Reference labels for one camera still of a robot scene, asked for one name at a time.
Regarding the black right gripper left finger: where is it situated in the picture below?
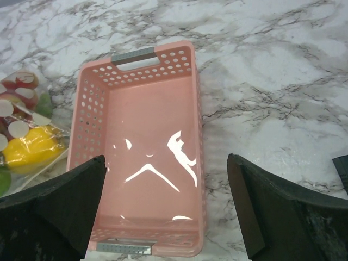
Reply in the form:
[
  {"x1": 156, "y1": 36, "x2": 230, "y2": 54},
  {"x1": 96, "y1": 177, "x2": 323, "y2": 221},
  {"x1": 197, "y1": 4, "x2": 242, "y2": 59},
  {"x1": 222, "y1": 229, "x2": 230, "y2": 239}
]
[{"x1": 1, "y1": 155, "x2": 106, "y2": 258}]

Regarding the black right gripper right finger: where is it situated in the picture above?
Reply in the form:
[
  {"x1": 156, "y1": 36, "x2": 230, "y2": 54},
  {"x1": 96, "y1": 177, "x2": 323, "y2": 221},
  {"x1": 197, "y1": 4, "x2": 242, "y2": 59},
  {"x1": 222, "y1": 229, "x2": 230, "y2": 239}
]
[{"x1": 227, "y1": 154, "x2": 347, "y2": 260}]

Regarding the green custard apple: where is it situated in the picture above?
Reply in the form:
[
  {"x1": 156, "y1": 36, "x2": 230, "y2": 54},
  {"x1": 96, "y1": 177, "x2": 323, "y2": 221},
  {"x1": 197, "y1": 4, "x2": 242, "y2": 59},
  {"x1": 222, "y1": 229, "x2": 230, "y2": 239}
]
[{"x1": 0, "y1": 166, "x2": 11, "y2": 196}]

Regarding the yellow bell pepper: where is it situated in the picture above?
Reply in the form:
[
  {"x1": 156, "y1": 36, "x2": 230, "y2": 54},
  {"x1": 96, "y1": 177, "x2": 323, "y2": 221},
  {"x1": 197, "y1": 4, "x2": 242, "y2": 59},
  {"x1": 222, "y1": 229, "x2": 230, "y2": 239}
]
[{"x1": 2, "y1": 126, "x2": 66, "y2": 175}]

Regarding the clear zip top bag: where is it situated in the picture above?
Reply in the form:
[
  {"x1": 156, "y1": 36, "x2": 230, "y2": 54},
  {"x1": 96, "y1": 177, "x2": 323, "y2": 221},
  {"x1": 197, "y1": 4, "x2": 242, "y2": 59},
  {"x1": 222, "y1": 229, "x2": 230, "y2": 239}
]
[{"x1": 1, "y1": 68, "x2": 70, "y2": 196}]

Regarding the green grape bunch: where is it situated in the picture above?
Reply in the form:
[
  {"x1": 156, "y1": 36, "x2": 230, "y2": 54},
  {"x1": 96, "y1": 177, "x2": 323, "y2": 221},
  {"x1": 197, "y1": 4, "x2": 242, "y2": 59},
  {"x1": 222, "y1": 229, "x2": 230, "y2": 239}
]
[{"x1": 34, "y1": 93, "x2": 53, "y2": 119}]

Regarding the red strawberry bunch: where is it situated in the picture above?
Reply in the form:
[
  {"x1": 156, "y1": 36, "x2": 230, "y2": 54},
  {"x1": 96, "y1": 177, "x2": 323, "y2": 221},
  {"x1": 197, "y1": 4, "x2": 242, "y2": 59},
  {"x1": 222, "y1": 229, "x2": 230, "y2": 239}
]
[{"x1": 1, "y1": 70, "x2": 39, "y2": 140}]

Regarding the black pad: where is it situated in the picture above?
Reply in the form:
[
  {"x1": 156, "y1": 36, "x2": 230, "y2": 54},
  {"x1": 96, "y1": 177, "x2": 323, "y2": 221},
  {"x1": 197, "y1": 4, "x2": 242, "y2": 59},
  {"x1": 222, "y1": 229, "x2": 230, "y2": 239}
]
[{"x1": 332, "y1": 155, "x2": 348, "y2": 193}]

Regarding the pink perforated plastic basket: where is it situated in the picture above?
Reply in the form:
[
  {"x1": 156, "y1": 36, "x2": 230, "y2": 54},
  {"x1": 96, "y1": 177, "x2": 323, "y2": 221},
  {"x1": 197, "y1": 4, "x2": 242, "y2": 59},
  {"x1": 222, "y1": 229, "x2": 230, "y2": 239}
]
[{"x1": 67, "y1": 41, "x2": 206, "y2": 257}]

